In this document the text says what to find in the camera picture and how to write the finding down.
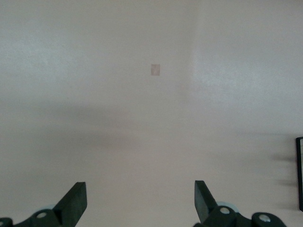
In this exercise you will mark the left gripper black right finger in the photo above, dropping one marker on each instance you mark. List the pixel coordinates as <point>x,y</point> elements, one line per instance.
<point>206,208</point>

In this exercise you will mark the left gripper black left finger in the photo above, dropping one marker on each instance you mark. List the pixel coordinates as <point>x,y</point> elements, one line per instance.
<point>71,205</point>

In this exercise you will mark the small brown tape square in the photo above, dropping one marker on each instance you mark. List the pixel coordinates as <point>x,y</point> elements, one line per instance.
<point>155,70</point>

